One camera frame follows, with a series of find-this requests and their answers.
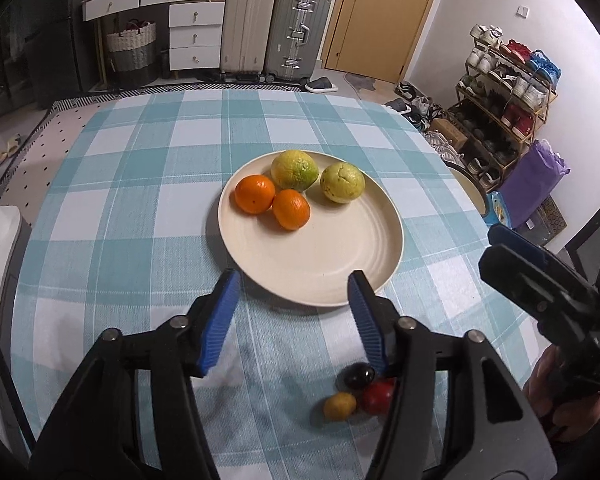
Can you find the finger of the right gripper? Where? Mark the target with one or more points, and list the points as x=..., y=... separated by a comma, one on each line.
x=505, y=242

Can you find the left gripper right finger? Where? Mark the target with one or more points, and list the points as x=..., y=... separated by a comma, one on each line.
x=374, y=317

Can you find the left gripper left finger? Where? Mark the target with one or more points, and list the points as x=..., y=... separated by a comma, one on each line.
x=214, y=319

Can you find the dark plum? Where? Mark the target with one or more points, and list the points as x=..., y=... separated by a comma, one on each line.
x=358, y=376

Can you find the red cherry tomato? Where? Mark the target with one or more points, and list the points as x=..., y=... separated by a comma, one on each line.
x=376, y=398

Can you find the brown longan fruit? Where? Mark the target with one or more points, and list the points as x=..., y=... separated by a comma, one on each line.
x=339, y=407

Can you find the orange mandarin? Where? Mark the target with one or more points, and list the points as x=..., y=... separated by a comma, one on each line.
x=254, y=194
x=291, y=210

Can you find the yellow lemon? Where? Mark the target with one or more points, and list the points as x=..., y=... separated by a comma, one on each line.
x=342, y=182

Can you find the green yellow citrus fruit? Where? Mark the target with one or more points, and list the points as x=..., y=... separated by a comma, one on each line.
x=294, y=169

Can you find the person's right hand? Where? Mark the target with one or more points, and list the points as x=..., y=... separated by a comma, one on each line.
x=570, y=418

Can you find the purple bag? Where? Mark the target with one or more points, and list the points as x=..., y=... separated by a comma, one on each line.
x=535, y=175

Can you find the cream round plate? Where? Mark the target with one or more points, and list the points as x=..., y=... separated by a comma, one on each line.
x=311, y=265

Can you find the wooden shoe rack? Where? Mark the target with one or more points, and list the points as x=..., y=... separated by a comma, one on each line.
x=503, y=98

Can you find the wooden door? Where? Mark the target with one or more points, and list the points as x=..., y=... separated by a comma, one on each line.
x=374, y=38

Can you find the woven laundry basket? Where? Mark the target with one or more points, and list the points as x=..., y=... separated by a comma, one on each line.
x=133, y=53

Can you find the silver suitcase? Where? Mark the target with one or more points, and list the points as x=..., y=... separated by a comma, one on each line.
x=296, y=33

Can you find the white drawer cabinet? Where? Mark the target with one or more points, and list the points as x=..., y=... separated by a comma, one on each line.
x=195, y=28

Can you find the beige suitcase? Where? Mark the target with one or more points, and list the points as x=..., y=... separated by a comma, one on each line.
x=246, y=24

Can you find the black refrigerator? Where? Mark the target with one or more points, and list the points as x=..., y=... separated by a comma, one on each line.
x=47, y=53

